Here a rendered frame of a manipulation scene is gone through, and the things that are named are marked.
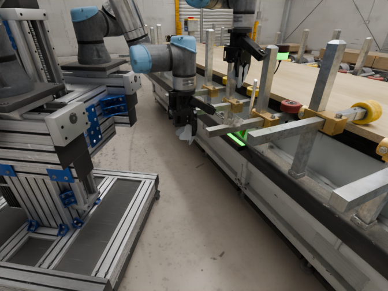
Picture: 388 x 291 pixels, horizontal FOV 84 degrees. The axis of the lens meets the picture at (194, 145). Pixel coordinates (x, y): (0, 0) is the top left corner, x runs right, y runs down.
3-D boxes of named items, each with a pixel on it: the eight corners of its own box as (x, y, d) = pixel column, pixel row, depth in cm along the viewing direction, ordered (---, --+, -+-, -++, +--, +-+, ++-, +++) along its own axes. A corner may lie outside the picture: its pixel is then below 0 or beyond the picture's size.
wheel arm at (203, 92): (167, 101, 121) (166, 94, 119) (165, 100, 124) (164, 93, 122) (231, 92, 137) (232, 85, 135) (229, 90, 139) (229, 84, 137)
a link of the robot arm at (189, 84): (190, 71, 72) (201, 77, 65) (190, 85, 74) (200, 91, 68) (168, 73, 69) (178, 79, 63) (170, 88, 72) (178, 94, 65)
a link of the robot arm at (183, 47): (164, 35, 64) (191, 34, 66) (166, 73, 69) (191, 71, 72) (171, 37, 57) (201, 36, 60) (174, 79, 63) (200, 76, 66)
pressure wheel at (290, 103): (285, 130, 95) (291, 105, 89) (272, 123, 101) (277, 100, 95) (298, 127, 98) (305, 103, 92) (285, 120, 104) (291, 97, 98)
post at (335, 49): (295, 179, 82) (339, 40, 57) (288, 174, 84) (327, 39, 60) (302, 177, 83) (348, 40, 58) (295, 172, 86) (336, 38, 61)
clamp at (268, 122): (268, 131, 89) (270, 120, 86) (248, 119, 99) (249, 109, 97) (278, 129, 91) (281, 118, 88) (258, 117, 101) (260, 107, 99)
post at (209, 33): (206, 112, 140) (208, 29, 116) (203, 110, 143) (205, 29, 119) (211, 111, 142) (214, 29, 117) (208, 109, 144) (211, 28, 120)
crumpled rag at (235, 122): (230, 129, 82) (230, 123, 80) (220, 122, 87) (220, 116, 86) (248, 125, 85) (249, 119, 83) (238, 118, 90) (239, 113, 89)
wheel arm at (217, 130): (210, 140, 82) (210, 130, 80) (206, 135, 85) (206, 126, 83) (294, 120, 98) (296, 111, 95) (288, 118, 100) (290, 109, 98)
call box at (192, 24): (188, 33, 136) (187, 18, 132) (183, 32, 141) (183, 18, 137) (198, 32, 138) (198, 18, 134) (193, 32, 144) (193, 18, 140)
